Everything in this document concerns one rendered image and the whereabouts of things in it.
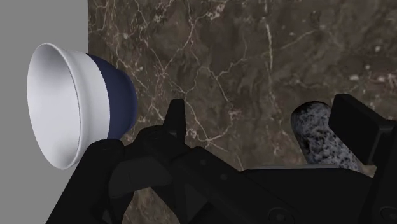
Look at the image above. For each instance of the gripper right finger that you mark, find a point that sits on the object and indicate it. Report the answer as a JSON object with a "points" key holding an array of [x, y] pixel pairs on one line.
{"points": [[359, 127]]}

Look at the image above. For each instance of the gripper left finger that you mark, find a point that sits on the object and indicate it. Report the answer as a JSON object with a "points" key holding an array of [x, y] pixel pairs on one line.
{"points": [[145, 173]]}

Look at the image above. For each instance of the white and blue bowl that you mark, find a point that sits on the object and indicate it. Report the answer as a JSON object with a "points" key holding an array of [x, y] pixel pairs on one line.
{"points": [[71, 105]]}

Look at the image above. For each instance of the speckled grey cylinder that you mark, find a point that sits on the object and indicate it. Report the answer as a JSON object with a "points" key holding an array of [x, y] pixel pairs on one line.
{"points": [[319, 136]]}

